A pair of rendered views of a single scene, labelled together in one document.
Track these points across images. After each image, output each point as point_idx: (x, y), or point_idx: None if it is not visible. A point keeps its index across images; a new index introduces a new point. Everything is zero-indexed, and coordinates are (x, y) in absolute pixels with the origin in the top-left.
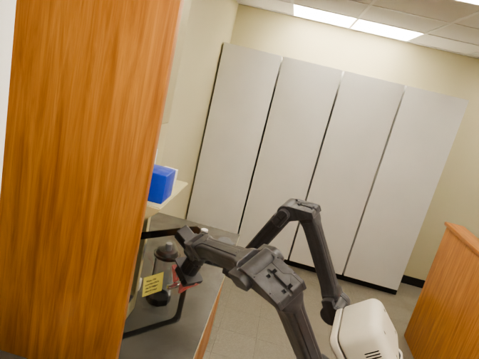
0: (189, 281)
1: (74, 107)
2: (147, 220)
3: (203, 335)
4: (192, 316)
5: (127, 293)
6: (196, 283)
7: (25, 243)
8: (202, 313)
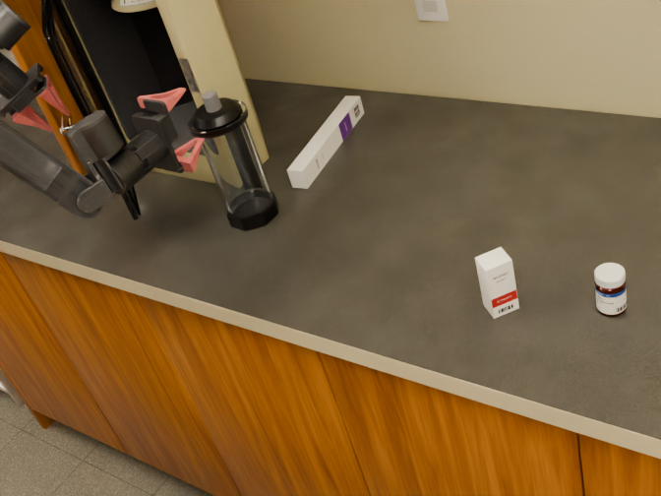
0: (1, 98)
1: None
2: (175, 11)
3: (390, 466)
4: (182, 266)
5: (15, 57)
6: (14, 116)
7: None
8: (187, 282)
